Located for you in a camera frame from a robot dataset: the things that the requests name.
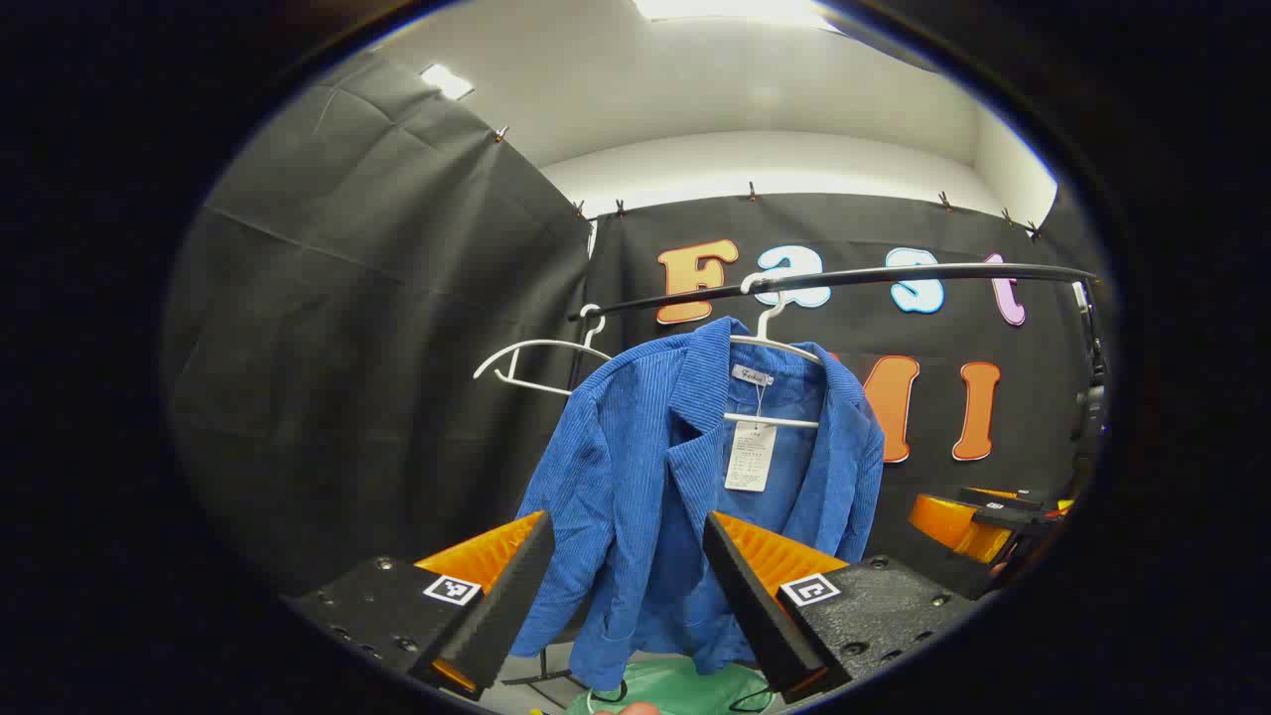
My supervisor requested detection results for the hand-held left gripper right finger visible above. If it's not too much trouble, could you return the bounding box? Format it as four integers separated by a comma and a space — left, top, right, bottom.
701, 511, 979, 704

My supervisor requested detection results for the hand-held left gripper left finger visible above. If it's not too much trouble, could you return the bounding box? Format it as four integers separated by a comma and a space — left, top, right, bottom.
288, 510, 557, 701

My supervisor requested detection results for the green mesh laundry hamper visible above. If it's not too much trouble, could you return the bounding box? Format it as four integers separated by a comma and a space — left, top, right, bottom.
566, 660, 777, 715

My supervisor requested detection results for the blue corduroy jacket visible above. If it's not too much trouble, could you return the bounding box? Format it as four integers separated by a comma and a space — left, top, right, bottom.
511, 316, 887, 693

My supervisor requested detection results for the white plastic clothes hanger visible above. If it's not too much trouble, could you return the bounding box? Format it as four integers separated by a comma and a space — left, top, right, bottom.
473, 304, 615, 398
723, 270, 825, 430

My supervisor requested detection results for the black metal clothes rack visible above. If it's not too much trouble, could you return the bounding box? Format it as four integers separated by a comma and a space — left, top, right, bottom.
496, 262, 1101, 688

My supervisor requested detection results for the small ceiling light panel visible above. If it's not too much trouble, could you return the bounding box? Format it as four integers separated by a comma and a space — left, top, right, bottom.
419, 64, 476, 102

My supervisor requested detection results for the large ceiling light panel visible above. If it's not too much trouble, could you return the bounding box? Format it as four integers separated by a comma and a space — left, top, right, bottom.
634, 0, 837, 28

